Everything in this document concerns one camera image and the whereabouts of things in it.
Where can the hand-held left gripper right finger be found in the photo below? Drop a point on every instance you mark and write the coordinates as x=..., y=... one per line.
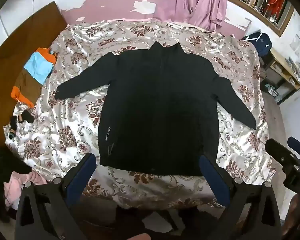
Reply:
x=215, y=180

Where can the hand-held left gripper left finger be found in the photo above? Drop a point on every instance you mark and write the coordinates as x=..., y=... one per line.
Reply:
x=81, y=177

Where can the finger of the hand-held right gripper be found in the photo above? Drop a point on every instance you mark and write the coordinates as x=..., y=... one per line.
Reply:
x=298, y=143
x=277, y=150

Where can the black jacket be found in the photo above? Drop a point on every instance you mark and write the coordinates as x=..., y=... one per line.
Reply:
x=152, y=105

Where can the pink clothes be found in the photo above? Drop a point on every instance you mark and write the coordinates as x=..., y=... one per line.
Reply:
x=15, y=187

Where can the black clothes pile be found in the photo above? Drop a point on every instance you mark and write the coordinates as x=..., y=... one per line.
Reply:
x=2, y=160

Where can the teal white box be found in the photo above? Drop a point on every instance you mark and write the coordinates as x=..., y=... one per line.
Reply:
x=272, y=90

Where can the floral satin bed cover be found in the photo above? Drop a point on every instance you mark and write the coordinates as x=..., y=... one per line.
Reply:
x=65, y=105

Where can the stack of books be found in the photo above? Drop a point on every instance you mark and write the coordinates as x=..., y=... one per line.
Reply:
x=293, y=65

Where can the light wooden shelf desk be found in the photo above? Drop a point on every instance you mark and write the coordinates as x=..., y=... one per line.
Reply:
x=283, y=66

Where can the small dark object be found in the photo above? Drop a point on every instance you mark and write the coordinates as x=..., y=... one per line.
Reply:
x=28, y=116
x=13, y=123

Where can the small teal round object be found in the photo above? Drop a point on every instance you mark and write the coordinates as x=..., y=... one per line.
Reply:
x=11, y=135

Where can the dark blue backpack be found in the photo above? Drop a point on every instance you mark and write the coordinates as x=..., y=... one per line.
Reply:
x=258, y=41

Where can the orange blue brown pillow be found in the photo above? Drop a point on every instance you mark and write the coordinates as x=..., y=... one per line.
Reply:
x=37, y=67

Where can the brown wooden headboard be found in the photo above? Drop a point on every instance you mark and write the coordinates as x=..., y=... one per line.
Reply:
x=15, y=42

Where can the pink curtain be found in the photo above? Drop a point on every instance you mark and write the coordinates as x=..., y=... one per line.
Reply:
x=175, y=0
x=212, y=2

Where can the white wall paper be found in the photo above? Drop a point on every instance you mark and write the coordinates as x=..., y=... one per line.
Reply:
x=298, y=44

